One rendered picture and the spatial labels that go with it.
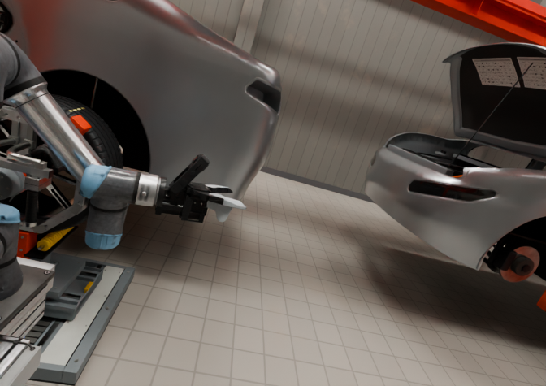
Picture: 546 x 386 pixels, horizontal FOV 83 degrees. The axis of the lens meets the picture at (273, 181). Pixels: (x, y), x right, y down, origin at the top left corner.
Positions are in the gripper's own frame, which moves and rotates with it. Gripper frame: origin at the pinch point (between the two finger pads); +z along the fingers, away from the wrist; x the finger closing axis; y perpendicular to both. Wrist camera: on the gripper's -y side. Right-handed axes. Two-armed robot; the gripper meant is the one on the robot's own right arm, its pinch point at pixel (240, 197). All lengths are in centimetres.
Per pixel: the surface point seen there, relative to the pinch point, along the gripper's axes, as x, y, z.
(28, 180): -61, 22, -62
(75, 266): -118, 86, -50
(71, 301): -98, 95, -47
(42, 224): -87, 49, -62
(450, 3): -229, -215, 262
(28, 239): -90, 58, -67
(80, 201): -82, 34, -48
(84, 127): -79, 0, -51
